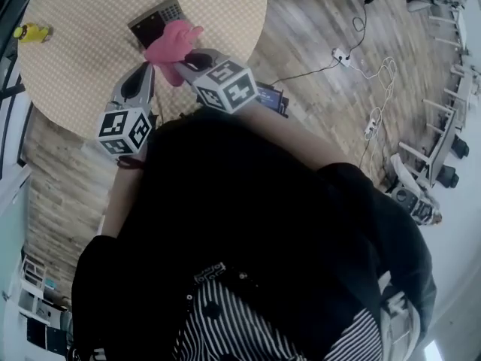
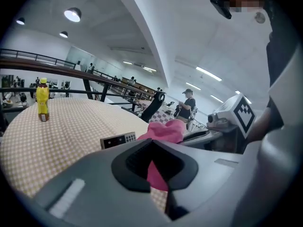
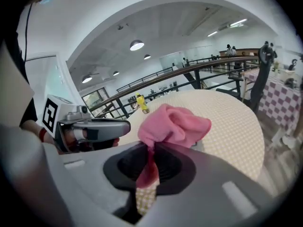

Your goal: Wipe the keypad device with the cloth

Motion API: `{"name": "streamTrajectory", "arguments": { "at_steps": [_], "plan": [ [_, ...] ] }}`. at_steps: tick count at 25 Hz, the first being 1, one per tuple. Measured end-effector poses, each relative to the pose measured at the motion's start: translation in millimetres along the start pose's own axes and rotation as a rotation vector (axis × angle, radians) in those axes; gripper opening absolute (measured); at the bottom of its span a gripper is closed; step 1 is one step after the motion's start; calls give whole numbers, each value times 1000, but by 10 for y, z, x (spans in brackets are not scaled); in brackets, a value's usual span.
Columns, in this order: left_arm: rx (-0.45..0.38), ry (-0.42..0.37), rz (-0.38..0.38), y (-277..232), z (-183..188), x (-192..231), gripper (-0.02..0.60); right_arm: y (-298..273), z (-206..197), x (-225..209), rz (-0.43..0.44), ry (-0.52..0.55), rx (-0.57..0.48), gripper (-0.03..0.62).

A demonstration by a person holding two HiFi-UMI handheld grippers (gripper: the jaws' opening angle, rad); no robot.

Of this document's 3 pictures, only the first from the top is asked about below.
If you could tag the pink cloth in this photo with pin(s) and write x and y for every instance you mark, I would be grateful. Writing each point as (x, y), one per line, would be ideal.
(169, 43)

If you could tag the white shelf unit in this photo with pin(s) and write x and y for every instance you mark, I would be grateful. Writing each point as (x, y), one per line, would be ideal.
(41, 314)

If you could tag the grey round device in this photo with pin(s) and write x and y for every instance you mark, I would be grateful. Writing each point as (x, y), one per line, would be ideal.
(407, 198)

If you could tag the person's left forearm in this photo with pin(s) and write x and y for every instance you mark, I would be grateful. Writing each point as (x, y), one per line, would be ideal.
(116, 201)

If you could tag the black display screen with stand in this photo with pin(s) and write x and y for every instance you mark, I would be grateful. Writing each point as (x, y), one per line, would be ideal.
(268, 96)

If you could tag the yellow bottle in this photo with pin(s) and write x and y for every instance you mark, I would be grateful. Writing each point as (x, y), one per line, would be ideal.
(34, 33)

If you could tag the round beige table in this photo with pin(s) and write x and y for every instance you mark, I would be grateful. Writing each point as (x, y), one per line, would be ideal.
(94, 58)

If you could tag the grey chair base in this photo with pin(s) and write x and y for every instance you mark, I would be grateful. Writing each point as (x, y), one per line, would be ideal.
(422, 1)

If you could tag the small white plug socket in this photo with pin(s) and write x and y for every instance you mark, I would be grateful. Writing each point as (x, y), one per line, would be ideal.
(371, 127)

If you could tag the person's right forearm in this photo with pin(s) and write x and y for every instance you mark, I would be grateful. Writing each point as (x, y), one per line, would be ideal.
(293, 134)

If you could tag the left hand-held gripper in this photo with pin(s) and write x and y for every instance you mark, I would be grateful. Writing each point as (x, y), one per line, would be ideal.
(124, 132)

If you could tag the black caster wheel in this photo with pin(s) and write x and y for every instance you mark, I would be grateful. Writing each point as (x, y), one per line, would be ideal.
(461, 147)
(448, 176)

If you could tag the person's black shirt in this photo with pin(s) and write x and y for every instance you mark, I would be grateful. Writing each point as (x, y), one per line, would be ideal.
(244, 201)

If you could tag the black white striped garment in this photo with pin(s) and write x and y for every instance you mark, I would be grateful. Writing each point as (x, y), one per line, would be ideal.
(233, 333)

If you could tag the white desk frame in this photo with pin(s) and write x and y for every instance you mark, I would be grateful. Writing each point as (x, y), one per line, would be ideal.
(443, 145)

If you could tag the black railing with wooden handrail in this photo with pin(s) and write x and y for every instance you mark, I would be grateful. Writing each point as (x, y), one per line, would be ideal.
(11, 10)

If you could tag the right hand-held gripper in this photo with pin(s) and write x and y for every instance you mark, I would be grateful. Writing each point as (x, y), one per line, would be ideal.
(225, 87)

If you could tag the white printed garment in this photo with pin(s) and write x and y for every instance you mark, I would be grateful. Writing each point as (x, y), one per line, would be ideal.
(398, 310)

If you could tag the frosted glass panel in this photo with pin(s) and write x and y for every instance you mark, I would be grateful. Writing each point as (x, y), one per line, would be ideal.
(13, 239)

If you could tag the white plastic bag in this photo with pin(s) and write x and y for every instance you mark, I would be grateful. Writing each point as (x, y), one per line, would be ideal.
(404, 169)

